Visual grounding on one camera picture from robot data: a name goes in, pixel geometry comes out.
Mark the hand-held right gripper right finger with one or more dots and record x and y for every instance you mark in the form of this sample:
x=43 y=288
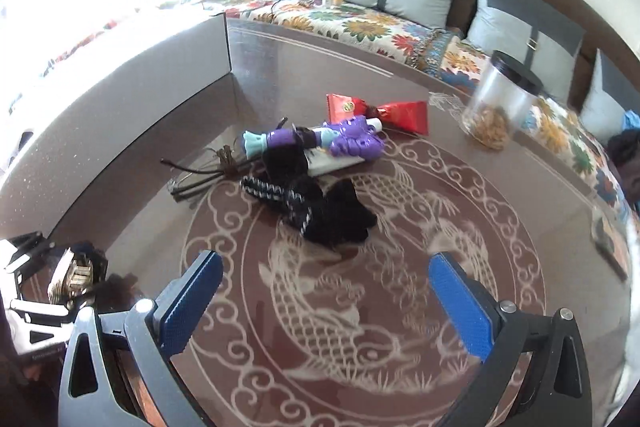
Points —
x=462 y=307

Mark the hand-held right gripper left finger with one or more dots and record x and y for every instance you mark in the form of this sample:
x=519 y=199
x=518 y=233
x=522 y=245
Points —
x=192 y=302

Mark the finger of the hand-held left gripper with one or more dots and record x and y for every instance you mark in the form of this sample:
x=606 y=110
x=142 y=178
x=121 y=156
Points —
x=40 y=309
x=35 y=244

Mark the silver rhinestone bow clip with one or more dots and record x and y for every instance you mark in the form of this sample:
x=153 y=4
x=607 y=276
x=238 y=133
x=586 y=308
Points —
x=75 y=277

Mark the white sunscreen bottle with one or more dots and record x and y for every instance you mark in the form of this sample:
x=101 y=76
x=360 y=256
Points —
x=330 y=165

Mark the red snack packet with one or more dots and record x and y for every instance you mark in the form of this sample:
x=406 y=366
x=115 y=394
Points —
x=405 y=117

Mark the brown glass desktop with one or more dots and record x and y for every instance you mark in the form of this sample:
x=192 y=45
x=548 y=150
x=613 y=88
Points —
x=400 y=217

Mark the dark thin-framed eyeglasses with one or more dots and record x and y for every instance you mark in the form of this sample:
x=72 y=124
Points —
x=200 y=177

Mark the black beaded knit glove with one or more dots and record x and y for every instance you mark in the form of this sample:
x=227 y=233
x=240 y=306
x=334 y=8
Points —
x=325 y=217

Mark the black scrunchie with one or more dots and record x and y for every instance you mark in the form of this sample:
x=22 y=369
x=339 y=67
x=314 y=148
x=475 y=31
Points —
x=287 y=157

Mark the purple and teal toy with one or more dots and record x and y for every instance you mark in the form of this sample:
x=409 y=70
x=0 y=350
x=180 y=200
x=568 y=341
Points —
x=355 y=137

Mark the clear jar with black lid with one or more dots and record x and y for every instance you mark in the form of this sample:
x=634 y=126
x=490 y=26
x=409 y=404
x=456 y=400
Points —
x=500 y=107

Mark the dark brown bag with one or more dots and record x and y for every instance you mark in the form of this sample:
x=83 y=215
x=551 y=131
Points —
x=625 y=162

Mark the blue cloth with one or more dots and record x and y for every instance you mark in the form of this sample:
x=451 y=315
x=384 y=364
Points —
x=631 y=119

